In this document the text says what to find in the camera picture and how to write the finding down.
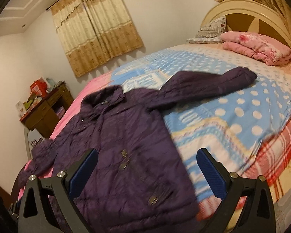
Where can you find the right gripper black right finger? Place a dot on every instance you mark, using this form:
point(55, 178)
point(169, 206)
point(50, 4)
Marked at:
point(257, 214)

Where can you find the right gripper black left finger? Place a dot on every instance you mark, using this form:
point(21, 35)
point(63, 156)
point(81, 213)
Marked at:
point(36, 214)

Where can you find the dark purple quilted jacket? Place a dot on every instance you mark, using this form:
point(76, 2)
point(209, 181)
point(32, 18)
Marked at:
point(140, 183)

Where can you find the red plaid bed sheet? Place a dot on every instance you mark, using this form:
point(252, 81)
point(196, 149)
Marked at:
point(271, 158)

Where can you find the white box beside desk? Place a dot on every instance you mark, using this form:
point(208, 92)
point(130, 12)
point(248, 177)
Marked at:
point(32, 139)

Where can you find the pink and blue bed blanket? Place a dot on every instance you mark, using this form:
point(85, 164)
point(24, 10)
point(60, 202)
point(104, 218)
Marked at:
point(262, 109)

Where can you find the dark wooden desk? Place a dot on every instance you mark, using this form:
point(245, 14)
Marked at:
point(46, 114)

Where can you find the red gift box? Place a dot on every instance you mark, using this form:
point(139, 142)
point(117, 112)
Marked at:
point(39, 87)

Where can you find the folded pink floral quilt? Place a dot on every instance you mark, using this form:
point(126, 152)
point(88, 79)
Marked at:
point(259, 47)

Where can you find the grey patterned pillow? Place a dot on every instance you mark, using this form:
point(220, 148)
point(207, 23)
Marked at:
point(211, 32)

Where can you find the beige floral window curtain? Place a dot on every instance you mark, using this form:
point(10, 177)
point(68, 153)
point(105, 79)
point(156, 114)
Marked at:
point(92, 32)

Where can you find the cream wooden bed headboard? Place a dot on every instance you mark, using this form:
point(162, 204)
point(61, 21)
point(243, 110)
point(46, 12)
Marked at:
point(250, 16)

